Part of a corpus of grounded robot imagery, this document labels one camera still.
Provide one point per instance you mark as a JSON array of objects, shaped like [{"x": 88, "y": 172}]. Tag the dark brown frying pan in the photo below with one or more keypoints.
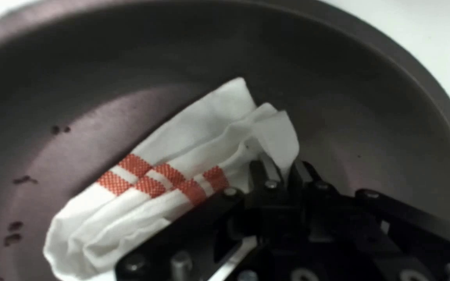
[{"x": 81, "y": 81}]

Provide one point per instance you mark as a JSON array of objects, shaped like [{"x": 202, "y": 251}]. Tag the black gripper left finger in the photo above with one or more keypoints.
[{"x": 258, "y": 193}]

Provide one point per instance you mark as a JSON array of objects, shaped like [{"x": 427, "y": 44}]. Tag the white napkin with red stripes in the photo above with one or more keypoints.
[{"x": 199, "y": 151}]

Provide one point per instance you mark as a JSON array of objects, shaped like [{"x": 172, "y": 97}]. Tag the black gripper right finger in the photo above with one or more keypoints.
[{"x": 297, "y": 184}]

